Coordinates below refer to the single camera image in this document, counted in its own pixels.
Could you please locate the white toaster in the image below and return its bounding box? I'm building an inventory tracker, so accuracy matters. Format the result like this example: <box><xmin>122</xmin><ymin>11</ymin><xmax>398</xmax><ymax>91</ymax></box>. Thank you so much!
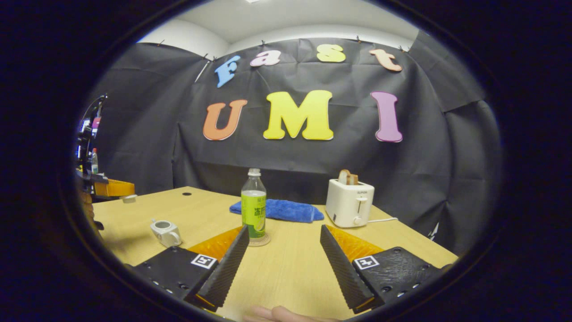
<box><xmin>325</xmin><ymin>178</ymin><xmax>375</xmax><ymax>228</ymax></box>

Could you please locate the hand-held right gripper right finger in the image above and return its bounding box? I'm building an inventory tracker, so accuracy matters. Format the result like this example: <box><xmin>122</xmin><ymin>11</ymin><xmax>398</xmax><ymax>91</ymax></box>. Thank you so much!
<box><xmin>320</xmin><ymin>225</ymin><xmax>443</xmax><ymax>314</ymax></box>

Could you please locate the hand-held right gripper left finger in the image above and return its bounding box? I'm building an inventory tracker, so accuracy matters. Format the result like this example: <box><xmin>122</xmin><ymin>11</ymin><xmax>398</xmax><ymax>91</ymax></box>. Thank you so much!
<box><xmin>133</xmin><ymin>225</ymin><xmax>250</xmax><ymax>313</ymax></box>

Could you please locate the green label water bottle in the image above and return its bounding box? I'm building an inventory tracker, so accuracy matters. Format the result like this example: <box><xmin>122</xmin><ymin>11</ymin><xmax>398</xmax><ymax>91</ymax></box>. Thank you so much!
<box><xmin>241</xmin><ymin>168</ymin><xmax>267</xmax><ymax>244</ymax></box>

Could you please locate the blue towel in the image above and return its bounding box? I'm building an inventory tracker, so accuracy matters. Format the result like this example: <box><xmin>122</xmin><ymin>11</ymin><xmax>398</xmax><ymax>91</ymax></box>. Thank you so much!
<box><xmin>229</xmin><ymin>199</ymin><xmax>325</xmax><ymax>224</ymax></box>

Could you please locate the white floral teacup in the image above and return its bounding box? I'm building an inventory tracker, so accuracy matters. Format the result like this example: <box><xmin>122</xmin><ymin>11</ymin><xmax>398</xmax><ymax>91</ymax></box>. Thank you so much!
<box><xmin>150</xmin><ymin>219</ymin><xmax>182</xmax><ymax>248</ymax></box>

